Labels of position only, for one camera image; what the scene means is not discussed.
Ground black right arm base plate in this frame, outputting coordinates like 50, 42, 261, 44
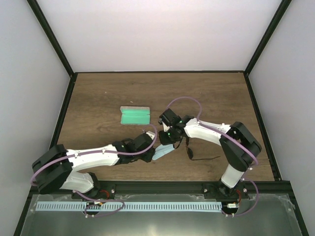
202, 181, 249, 201

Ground black sunglasses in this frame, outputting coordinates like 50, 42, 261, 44
185, 138, 221, 161

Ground black enclosure frame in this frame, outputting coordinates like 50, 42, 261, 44
14, 0, 309, 236

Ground grey glasses case green lining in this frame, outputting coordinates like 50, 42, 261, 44
120, 106, 151, 125

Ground light blue cleaning cloth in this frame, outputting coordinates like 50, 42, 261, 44
152, 144, 175, 161

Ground light blue slotted cable duct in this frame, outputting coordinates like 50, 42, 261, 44
35, 201, 222, 212

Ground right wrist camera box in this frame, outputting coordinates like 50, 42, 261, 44
158, 108, 181, 127

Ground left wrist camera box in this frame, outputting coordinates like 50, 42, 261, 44
132, 131, 155, 152

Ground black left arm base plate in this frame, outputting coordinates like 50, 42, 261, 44
83, 181, 116, 199

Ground shiny metal front sheet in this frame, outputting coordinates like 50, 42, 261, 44
21, 194, 302, 236

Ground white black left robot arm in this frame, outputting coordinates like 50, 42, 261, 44
31, 133, 156, 199

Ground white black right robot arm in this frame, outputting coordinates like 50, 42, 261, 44
158, 115, 262, 198

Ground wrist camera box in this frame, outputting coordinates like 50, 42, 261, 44
132, 131, 155, 152
158, 108, 181, 127

